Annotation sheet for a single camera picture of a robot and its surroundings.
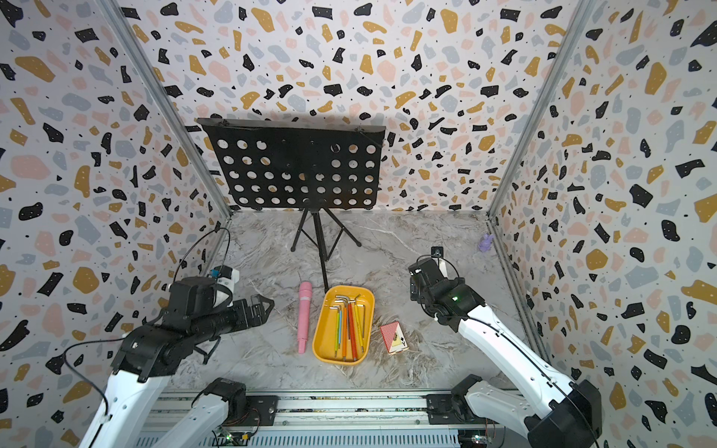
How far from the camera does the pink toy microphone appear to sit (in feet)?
2.83

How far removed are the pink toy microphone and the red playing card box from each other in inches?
9.5

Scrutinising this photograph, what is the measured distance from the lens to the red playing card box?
851mm
